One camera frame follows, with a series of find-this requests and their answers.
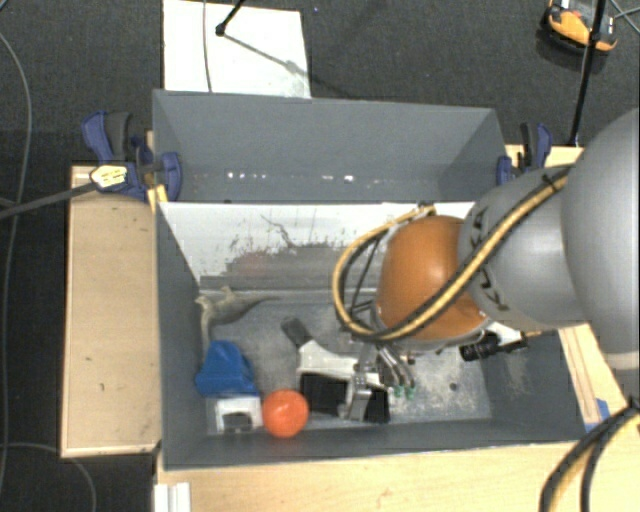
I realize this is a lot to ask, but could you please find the orange ball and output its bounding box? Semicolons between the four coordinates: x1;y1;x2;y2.
261;388;311;440

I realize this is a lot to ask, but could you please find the white and black small box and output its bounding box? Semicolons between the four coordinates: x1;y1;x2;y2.
204;394;265;436

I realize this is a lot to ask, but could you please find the blue crumpled cloth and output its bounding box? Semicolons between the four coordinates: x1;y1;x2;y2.
193;339;261;400

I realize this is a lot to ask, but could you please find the tan toy dinosaur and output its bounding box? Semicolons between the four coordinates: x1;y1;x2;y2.
193;284;282;352

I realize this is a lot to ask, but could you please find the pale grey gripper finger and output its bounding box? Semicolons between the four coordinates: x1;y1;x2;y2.
345;374;374;422

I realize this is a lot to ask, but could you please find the grey metal bin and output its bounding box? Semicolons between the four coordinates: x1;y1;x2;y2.
151;88;587;471

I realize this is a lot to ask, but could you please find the pale wood board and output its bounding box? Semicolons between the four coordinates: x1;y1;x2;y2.
59;163;164;459

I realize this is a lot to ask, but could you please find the black cylinder on white bracket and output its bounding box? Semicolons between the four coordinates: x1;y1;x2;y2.
458;322;530;363

